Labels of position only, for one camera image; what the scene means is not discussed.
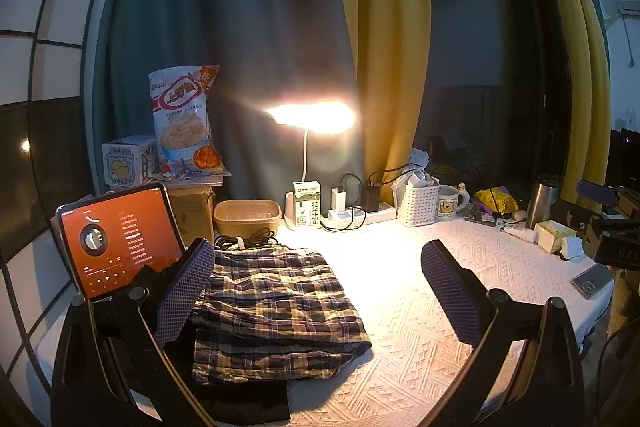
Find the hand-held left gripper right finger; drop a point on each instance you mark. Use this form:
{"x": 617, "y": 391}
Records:
{"x": 450, "y": 292}

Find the black charger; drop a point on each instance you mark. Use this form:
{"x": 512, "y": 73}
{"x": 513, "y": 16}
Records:
{"x": 370, "y": 199}

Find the smartphone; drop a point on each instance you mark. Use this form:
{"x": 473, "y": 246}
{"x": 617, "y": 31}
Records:
{"x": 592, "y": 281}

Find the brown cardboard box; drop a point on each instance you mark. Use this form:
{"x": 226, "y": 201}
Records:
{"x": 192, "y": 212}

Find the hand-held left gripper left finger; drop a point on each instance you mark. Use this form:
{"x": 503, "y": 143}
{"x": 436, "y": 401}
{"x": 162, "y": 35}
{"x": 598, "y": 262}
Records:
{"x": 182, "y": 292}

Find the steel thermos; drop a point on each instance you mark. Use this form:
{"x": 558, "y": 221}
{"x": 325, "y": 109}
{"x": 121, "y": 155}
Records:
{"x": 542, "y": 204}

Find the plaid pants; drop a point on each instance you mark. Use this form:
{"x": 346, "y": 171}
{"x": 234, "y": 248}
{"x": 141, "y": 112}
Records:
{"x": 280, "y": 307}

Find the white charger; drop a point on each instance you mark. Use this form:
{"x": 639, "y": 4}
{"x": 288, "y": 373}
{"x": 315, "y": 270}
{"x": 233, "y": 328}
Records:
{"x": 338, "y": 199}

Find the white desk lamp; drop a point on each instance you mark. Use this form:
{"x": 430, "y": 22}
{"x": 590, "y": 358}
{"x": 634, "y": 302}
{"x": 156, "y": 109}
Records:
{"x": 310, "y": 117}

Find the yellow bag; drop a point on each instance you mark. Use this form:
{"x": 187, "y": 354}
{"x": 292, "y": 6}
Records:
{"x": 495, "y": 201}

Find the white plastic basket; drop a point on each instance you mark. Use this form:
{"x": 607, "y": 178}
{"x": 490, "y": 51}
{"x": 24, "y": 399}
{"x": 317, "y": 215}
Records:
{"x": 417, "y": 207}

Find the wide yellow curtain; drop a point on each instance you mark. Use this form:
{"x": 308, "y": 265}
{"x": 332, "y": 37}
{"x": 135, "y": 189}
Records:
{"x": 385, "y": 32}

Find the white mug with bear print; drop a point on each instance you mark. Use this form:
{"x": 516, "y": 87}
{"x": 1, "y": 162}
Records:
{"x": 450, "y": 204}

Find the white tissue box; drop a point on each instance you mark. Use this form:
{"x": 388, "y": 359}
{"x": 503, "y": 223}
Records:
{"x": 552, "y": 237}

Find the crumpled white plastic bag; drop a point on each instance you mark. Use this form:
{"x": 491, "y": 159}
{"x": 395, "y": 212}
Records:
{"x": 417, "y": 169}

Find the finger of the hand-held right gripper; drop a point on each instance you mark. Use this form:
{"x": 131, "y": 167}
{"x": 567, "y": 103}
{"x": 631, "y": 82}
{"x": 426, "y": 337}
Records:
{"x": 575, "y": 217}
{"x": 595, "y": 192}

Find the narrow yellow curtain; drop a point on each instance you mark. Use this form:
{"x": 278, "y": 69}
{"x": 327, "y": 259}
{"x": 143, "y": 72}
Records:
{"x": 580, "y": 57}

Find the black cloth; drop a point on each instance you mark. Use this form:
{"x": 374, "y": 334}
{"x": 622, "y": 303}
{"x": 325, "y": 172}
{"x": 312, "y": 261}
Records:
{"x": 250, "y": 402}

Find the white tube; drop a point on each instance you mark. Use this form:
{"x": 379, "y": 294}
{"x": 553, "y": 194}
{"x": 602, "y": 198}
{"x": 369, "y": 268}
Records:
{"x": 520, "y": 233}

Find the white textured table cover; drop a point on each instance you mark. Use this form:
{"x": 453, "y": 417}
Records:
{"x": 425, "y": 347}

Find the white power strip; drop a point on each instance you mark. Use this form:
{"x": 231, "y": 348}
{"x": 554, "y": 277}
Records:
{"x": 382, "y": 209}

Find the brown plastic food container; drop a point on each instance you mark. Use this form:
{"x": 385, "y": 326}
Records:
{"x": 245, "y": 217}

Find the milk carton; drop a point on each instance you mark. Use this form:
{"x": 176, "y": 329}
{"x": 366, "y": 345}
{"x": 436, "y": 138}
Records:
{"x": 306, "y": 204}

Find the teal curtain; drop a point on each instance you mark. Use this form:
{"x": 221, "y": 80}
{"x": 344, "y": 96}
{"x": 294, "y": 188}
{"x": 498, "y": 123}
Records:
{"x": 225, "y": 7}

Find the snack chip bag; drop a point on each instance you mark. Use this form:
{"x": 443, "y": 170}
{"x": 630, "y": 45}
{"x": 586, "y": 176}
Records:
{"x": 182, "y": 117}

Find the small cartoon printed box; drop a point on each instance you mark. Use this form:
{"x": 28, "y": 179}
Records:
{"x": 127, "y": 162}

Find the tablet with red screen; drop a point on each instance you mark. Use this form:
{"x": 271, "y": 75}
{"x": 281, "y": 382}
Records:
{"x": 120, "y": 237}

